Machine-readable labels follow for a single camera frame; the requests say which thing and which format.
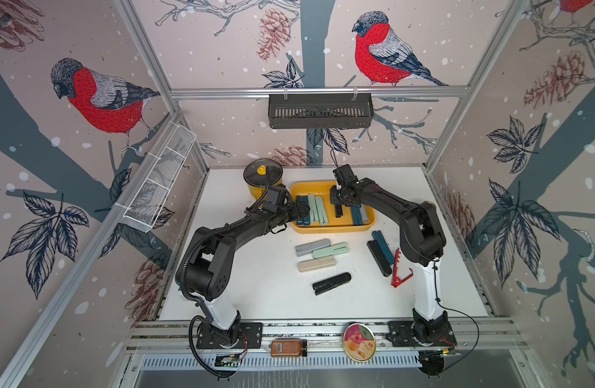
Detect dark teal pliers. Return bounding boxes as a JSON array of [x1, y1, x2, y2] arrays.
[[296, 196, 305, 226], [371, 231, 395, 266], [351, 206, 363, 226], [302, 196, 311, 226]]

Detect grey pruning pliers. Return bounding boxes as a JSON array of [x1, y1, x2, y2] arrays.
[[294, 239, 331, 257], [359, 205, 370, 225]]

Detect dark teal pliers bottom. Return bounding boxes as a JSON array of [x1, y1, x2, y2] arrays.
[[302, 196, 311, 226]]

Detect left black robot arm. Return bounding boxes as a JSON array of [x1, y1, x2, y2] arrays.
[[175, 184, 310, 346]]

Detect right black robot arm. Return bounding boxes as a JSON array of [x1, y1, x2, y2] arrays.
[[330, 164, 448, 344]]

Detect yellow plastic storage box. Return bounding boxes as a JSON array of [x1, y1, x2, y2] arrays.
[[290, 180, 377, 234]]

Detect beige pruning pliers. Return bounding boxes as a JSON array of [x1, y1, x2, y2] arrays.
[[297, 256, 336, 273]]

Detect small brown box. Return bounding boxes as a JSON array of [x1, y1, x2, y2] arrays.
[[270, 338, 308, 357]]

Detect yellow pot with dark lid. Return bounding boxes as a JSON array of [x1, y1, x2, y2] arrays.
[[243, 158, 283, 200]]

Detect red plastic tool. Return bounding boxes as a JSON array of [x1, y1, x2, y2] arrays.
[[391, 248, 413, 289]]

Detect round pink tin lid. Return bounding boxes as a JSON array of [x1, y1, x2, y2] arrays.
[[343, 323, 377, 363]]

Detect black hanging wire basket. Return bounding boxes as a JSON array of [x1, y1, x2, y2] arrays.
[[268, 93, 374, 129]]

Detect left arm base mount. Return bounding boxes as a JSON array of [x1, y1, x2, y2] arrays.
[[193, 315, 264, 350]]

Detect white mesh wall basket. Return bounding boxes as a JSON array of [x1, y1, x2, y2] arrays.
[[120, 122, 197, 233]]

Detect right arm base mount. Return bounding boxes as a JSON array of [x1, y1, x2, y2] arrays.
[[385, 310, 457, 349]]

